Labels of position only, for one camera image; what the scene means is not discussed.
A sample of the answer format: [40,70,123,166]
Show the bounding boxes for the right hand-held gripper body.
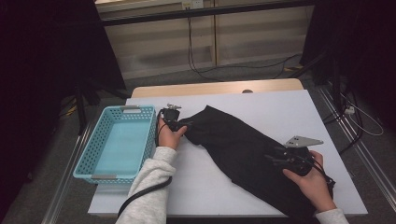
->
[275,135,325,177]

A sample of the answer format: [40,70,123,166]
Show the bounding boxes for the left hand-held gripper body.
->
[160,103,188,133]

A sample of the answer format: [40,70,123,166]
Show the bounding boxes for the black pants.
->
[178,105,318,220]

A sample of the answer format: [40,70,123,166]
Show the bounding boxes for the light blue plastic basket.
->
[73,105,158,185]

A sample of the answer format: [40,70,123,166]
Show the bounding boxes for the person's left hand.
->
[157,118,189,151]

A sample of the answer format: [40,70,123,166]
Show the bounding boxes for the person's right hand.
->
[282,150,338,214]

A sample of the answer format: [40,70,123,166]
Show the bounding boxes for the wooden table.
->
[130,77,304,99]

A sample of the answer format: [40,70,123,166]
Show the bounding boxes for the black stand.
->
[74,83,132,136]
[288,49,344,106]

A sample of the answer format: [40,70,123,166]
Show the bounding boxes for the black horizontal bar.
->
[101,0,316,27]

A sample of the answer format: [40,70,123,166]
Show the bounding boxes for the black curtain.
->
[300,0,396,125]
[0,0,127,213]

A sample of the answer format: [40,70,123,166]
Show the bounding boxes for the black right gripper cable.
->
[306,155,336,200]

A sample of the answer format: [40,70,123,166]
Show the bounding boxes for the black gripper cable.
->
[117,108,173,218]
[306,155,336,200]

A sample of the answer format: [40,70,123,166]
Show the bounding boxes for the aluminium floor rail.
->
[316,85,396,203]
[41,124,94,224]

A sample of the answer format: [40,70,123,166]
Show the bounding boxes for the black floor cable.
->
[321,90,365,155]

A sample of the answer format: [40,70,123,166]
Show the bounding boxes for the black hanging cable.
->
[186,17,303,83]

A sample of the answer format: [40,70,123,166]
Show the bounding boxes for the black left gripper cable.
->
[117,108,173,218]

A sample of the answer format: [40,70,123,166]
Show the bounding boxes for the white floor cable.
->
[340,92,385,137]

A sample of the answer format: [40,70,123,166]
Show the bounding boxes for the white wall socket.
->
[181,0,204,10]

